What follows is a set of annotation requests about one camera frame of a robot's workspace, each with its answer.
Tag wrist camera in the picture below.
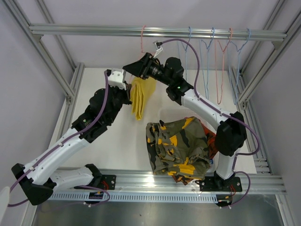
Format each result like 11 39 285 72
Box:
105 68 127 90
153 41 163 58

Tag grey yellow camouflage trousers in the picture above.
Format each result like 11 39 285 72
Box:
146 116 210 180

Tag white slotted cable duct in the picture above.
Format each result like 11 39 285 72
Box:
49 192 218 203

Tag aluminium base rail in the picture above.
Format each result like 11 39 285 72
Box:
100 169 286 194

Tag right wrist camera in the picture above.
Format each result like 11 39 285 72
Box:
153 41 163 58

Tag right aluminium frame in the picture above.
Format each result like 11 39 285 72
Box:
238 0 301 177

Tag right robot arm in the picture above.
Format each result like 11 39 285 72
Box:
123 53 247 190

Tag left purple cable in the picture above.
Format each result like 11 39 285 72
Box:
7 70 111 208

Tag blue hanger with camo trousers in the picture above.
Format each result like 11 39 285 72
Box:
177 26 192 80

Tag blue hanger with orange trousers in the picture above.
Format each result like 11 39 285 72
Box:
198 27 215 99

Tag aluminium hanging rail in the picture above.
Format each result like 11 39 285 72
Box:
29 24 287 42

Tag pink wire hanger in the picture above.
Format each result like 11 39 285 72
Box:
138 25 146 59

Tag aluminium frame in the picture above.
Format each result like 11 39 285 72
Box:
1 0 86 113
238 0 301 177

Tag orange brown camouflage trousers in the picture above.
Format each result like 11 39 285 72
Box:
172 123 218 186

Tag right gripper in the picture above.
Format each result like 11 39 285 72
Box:
123 53 173 86

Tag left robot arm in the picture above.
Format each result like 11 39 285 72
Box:
11 85 131 206

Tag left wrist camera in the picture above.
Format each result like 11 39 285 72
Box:
105 68 127 90

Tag left aluminium frame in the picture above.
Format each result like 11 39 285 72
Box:
1 0 86 113

